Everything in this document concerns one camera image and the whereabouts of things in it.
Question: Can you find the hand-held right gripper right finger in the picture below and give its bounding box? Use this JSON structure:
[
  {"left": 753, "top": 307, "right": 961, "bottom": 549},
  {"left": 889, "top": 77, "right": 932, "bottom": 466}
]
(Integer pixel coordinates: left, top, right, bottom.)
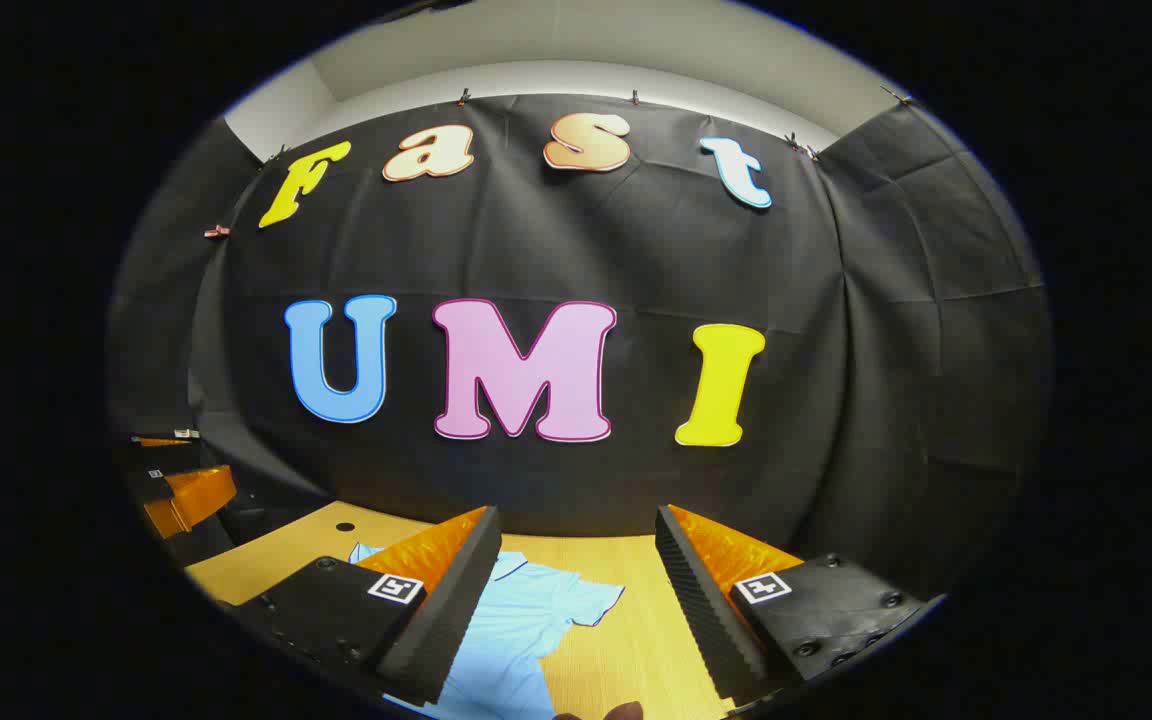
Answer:
[{"left": 654, "top": 503, "right": 945, "bottom": 706}]

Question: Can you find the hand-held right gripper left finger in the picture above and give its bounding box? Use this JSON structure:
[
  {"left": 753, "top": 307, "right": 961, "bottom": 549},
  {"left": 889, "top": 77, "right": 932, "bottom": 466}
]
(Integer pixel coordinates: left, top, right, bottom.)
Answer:
[{"left": 232, "top": 505, "right": 503, "bottom": 708}]

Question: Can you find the light blue T-shirt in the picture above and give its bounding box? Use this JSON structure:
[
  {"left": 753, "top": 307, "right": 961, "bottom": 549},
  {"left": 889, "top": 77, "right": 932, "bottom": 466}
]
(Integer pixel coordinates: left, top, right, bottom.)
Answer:
[{"left": 349, "top": 543, "right": 627, "bottom": 720}]

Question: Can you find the black backdrop cloth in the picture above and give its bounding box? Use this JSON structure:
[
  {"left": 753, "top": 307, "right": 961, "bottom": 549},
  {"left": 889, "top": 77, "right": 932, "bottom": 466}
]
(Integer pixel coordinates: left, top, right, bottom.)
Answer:
[{"left": 106, "top": 92, "right": 1054, "bottom": 601}]

